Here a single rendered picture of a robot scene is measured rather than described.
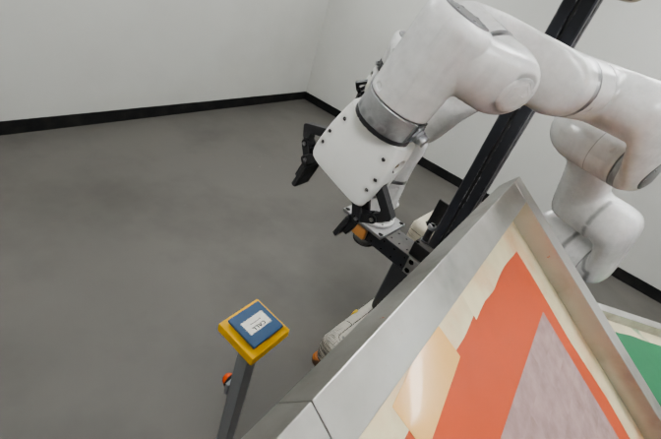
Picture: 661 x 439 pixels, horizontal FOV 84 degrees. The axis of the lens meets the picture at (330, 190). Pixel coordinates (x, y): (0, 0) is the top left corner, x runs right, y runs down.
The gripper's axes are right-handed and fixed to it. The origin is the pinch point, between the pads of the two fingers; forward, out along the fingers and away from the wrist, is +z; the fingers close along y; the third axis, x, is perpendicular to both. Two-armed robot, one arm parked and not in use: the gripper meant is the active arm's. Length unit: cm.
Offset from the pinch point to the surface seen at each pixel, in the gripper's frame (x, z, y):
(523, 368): -3.8, -4.0, -31.6
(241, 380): -10, 74, -10
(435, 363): 10.1, -6.7, -21.8
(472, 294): -2.1, -6.8, -21.2
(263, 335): -11, 53, -5
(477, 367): 4.4, -5.5, -26.0
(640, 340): -116, 28, -90
